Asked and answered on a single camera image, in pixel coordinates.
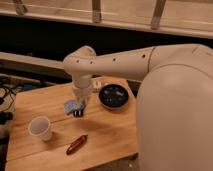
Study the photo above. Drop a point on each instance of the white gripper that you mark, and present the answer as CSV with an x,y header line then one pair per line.
x,y
82,91

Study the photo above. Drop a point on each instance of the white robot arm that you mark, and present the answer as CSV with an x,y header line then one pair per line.
x,y
174,113

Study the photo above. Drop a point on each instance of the white ceramic cup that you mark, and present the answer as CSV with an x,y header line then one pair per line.
x,y
40,127

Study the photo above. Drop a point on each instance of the black striped rectangular block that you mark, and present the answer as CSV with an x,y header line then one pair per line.
x,y
78,112

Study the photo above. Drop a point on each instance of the dark round bowl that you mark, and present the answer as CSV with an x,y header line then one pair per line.
x,y
113,96

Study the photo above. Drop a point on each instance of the brown sausage-shaped object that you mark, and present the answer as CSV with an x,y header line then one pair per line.
x,y
76,145

